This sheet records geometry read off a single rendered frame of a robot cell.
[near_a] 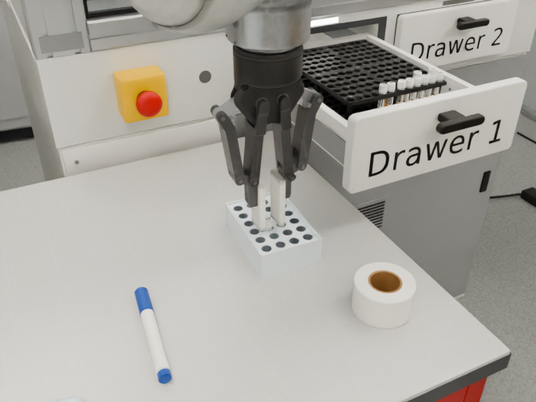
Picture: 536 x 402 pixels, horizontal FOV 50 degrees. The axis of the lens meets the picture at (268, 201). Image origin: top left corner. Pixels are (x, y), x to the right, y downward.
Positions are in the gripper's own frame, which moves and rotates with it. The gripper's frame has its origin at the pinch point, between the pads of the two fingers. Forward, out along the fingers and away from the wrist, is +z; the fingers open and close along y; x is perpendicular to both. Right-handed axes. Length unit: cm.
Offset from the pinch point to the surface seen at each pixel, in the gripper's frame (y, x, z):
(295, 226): -3.3, 1.3, 4.2
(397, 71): -30.0, -16.6, -6.3
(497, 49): -68, -33, 1
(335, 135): -12.9, -6.1, -3.6
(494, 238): -114, -60, 84
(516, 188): -144, -81, 84
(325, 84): -16.9, -16.8, -6.3
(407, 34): -43, -33, -6
